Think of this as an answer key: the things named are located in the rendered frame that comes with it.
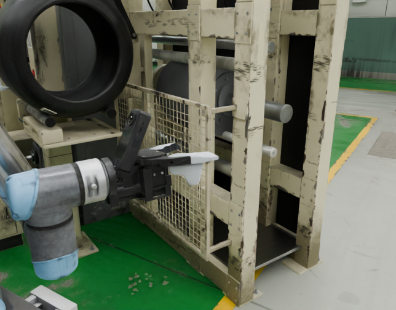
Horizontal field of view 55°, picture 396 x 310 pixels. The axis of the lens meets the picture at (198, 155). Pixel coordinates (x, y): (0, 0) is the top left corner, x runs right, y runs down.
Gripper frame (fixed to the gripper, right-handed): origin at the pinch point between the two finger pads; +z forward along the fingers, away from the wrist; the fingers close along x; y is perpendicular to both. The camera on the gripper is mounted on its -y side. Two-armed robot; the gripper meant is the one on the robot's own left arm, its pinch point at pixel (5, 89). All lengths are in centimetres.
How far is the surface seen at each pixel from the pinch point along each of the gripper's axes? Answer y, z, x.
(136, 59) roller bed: 16, 69, 19
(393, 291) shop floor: -85, 161, -102
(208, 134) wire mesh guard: -8, 62, -61
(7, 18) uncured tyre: 27.9, 0.0, -8.8
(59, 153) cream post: -37, 30, 26
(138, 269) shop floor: -97, 63, -10
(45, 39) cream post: 21.6, 22.5, 25.4
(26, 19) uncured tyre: 28.4, 6.1, -12.2
